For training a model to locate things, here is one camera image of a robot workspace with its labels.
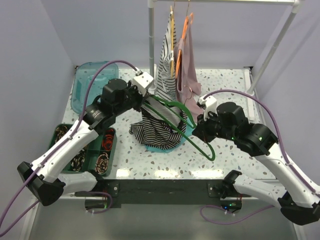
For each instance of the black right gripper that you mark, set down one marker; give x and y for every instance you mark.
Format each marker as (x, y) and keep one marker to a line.
(201, 130)

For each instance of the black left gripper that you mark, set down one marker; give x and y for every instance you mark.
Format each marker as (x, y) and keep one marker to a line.
(141, 98)

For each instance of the green hanger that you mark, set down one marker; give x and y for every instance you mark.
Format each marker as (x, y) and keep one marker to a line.
(178, 117)

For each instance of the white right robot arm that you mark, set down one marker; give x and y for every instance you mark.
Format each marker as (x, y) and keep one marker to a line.
(296, 196)

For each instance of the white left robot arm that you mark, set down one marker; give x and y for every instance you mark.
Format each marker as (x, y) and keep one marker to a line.
(44, 177)

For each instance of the teal tank top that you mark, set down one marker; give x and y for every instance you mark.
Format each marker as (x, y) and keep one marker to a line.
(188, 133)

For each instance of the pink tank top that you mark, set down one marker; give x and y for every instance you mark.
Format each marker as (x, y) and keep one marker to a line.
(187, 85)

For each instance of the yellow hanger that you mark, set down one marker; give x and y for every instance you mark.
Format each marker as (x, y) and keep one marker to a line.
(172, 34)

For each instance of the orange hanger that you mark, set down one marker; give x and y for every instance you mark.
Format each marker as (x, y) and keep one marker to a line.
(188, 20)

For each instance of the teal transparent plastic bin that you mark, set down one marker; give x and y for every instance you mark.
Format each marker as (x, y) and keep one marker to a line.
(83, 76)

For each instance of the dark green organizer tray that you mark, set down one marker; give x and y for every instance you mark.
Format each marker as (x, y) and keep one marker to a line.
(97, 155)

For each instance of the white clothes rack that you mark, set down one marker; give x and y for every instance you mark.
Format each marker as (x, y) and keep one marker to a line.
(269, 50)

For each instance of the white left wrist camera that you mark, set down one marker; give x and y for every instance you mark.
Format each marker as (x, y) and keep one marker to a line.
(143, 82)

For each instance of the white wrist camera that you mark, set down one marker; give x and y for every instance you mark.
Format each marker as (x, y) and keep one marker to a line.
(208, 103)
(143, 82)

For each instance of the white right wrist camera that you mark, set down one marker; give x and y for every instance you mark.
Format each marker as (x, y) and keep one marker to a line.
(208, 103)

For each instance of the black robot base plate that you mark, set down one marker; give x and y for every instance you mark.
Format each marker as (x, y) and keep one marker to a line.
(159, 192)

